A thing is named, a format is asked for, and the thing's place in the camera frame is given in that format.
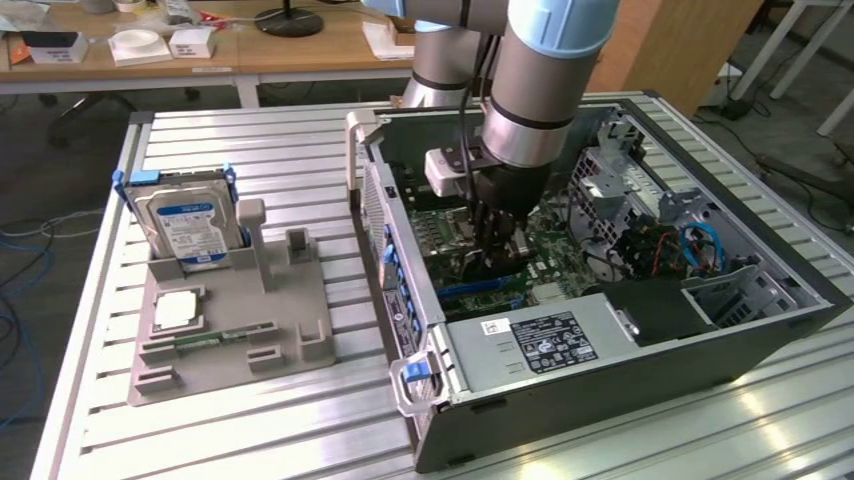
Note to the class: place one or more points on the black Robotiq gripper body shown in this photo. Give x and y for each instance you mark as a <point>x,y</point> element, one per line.
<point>514,190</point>

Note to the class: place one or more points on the black graphics card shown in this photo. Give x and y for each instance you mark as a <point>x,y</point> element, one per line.
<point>484,272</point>

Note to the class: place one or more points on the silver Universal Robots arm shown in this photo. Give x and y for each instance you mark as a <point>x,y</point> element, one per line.
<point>541,75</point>

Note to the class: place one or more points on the green motherboard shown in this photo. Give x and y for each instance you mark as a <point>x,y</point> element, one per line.
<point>554,265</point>

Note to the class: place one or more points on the blue expansion slot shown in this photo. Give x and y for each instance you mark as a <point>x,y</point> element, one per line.
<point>468,290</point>

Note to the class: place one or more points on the perforated metal drive cage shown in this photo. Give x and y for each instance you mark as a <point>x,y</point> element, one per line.
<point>608,195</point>

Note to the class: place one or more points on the grey power supply unit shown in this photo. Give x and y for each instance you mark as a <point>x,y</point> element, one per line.
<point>488,355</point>

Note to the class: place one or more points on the blue case latch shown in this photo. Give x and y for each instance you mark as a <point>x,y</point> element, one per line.
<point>414,373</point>

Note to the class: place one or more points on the open black PC case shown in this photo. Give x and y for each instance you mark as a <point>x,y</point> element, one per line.
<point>601,380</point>

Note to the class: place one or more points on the grey disk bay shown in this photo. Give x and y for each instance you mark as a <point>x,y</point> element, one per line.
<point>734,295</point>

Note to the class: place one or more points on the white paper stack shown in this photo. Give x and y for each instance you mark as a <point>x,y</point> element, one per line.
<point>387,42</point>

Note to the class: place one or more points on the wooden cabinet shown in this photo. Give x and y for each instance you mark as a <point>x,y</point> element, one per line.
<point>668,50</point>

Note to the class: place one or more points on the wooden desk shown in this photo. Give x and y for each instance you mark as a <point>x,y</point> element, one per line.
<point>287,55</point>

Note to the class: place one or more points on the hard disk with blue caddy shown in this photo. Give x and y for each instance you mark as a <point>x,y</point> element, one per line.
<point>187,225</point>

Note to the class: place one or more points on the grey parts rack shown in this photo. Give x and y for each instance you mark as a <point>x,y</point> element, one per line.
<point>227,360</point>

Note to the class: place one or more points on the black round monitor stand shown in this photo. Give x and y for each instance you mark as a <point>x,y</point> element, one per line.
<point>290,22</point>

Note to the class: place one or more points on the green RAM stick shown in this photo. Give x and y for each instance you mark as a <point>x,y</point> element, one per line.
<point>197,344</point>

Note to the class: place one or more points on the silver CPU chip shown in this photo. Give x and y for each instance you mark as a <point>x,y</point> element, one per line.
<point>177,310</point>

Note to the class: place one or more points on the small white labelled box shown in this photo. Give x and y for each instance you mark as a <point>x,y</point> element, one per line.
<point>193,44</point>

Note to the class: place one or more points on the white moulded tray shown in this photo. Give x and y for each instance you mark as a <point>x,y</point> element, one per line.
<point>139,47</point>

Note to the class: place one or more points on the black chair base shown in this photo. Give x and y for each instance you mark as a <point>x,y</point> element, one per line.
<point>87,107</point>

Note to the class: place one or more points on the white box with dark lid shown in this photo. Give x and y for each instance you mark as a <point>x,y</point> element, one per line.
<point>59,49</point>

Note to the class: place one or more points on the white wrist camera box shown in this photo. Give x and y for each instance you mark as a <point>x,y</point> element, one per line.
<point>444,172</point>

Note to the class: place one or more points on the white table frame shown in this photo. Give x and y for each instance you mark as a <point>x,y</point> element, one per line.
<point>801,50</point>

